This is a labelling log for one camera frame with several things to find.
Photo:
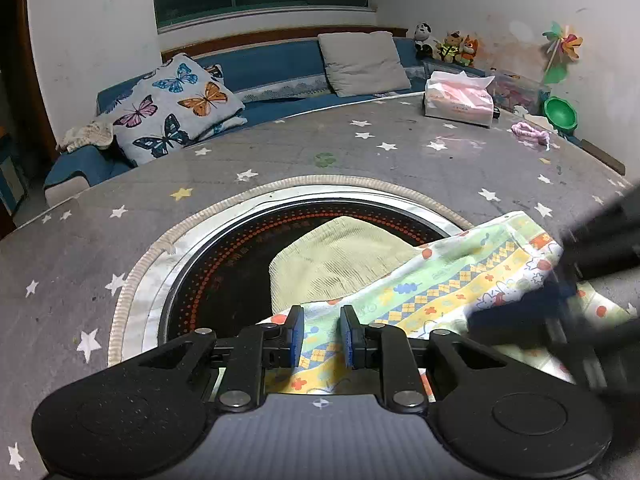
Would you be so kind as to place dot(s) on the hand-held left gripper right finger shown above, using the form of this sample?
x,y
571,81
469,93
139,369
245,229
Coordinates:
x,y
349,337

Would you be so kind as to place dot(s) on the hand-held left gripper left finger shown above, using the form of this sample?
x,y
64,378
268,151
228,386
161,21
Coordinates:
x,y
296,337

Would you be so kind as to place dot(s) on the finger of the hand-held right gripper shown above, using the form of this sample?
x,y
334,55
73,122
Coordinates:
x,y
605,240
565,330

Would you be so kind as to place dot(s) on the patterned green child's jacket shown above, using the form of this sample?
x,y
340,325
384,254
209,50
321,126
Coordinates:
x,y
465,280

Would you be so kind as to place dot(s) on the round black hotplate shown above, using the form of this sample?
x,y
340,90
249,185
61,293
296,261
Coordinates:
x,y
225,270

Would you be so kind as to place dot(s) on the small pink cloth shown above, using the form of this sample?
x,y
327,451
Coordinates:
x,y
531,132

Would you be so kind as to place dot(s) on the green plastic bowl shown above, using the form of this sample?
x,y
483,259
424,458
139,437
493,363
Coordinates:
x,y
561,114

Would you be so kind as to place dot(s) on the clear plastic storage box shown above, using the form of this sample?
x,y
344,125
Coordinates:
x,y
517,91

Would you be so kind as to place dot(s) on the colourful pinwheel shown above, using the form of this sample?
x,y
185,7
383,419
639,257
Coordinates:
x,y
562,45

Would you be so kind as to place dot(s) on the pink tissue pack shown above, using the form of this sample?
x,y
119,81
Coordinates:
x,y
457,100

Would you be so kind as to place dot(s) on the grey star tablecloth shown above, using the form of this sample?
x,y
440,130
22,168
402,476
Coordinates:
x,y
125,220

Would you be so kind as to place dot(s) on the orange fox plush toy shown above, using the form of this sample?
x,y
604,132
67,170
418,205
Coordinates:
x,y
469,51

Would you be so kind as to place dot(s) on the brown bear plush toy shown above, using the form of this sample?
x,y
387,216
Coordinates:
x,y
448,47

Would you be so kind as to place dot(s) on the butterfly print pillow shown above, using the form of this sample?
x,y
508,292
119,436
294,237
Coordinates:
x,y
170,110

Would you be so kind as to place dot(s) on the panda plush toy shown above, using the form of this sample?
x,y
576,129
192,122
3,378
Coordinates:
x,y
423,40

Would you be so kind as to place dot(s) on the blue sofa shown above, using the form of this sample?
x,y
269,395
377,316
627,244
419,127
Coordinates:
x,y
280,67

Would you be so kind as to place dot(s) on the grey pillow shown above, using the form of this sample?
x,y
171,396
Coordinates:
x,y
362,62

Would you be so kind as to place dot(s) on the small cream cloth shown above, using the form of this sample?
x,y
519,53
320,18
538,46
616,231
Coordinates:
x,y
85,136

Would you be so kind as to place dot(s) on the blue framed board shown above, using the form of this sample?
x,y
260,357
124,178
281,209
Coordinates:
x,y
11,182

